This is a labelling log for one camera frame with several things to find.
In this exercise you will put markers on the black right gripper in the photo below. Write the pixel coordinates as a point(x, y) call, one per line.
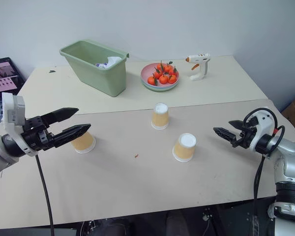
point(247, 137)

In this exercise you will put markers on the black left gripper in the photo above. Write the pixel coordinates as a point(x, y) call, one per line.
point(34, 137)

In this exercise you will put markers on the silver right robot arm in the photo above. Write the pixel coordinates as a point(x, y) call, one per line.
point(291, 167)

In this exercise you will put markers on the crumpled white paper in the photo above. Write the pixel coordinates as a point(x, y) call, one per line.
point(109, 62)

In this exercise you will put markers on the tan paper cup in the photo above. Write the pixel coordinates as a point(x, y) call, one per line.
point(84, 143)
point(185, 148)
point(160, 118)

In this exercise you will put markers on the green plastic bin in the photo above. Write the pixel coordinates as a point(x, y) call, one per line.
point(103, 78)

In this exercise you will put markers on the white glue gun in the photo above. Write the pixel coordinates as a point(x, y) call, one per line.
point(199, 66)

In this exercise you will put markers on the orange mandarin with leaf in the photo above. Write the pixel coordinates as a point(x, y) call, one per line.
point(173, 71)
point(172, 79)
point(167, 68)
point(163, 79)
point(160, 67)
point(158, 74)
point(151, 80)

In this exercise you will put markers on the laptop computer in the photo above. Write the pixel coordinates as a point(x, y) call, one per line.
point(2, 76)

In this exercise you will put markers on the pink plate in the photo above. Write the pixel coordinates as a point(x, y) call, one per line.
point(147, 71)

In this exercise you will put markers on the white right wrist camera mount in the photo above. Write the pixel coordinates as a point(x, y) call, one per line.
point(265, 121)

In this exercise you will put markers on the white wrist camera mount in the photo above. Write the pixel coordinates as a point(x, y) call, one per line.
point(265, 121)
point(11, 110)

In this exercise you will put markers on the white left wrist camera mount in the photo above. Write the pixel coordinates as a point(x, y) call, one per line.
point(11, 110)

